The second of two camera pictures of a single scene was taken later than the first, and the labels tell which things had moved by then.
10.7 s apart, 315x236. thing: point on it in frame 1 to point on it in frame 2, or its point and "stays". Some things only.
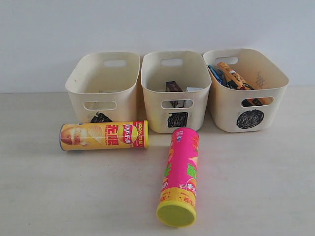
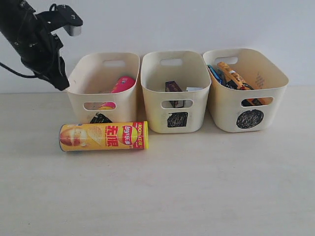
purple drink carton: [172, 86] stays
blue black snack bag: [222, 77] stays
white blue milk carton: [193, 88] stays
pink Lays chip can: [177, 205] to [123, 83]
